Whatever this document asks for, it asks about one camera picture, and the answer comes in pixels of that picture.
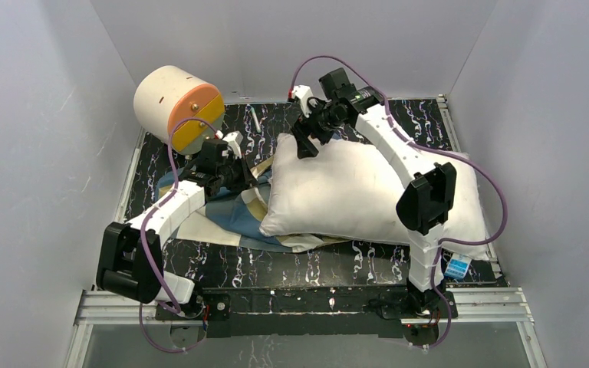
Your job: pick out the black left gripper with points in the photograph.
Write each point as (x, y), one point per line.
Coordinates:
(241, 169)

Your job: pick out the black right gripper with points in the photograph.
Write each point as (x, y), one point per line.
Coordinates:
(306, 129)

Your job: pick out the blue beige white pillowcase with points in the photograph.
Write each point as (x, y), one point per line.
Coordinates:
(234, 220)

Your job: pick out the white pillow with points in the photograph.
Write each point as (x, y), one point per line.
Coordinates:
(347, 191)

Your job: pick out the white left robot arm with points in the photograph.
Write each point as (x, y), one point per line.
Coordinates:
(131, 254)

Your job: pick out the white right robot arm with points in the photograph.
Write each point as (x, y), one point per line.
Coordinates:
(428, 187)

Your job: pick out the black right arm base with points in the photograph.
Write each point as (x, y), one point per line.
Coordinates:
(426, 315)

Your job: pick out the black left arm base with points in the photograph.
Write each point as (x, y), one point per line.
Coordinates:
(206, 316)

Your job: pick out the blue pillow label tag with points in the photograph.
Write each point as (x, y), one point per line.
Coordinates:
(457, 267)

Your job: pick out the round cream drawer cabinet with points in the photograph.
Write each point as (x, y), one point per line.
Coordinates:
(171, 100)

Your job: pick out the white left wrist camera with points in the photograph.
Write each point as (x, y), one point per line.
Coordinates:
(233, 139)

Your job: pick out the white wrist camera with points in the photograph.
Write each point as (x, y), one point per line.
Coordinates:
(233, 139)
(302, 96)

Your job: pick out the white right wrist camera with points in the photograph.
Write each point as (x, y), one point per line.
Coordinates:
(302, 96)

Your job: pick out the aluminium table frame rail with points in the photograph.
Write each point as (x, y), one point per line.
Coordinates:
(307, 310)

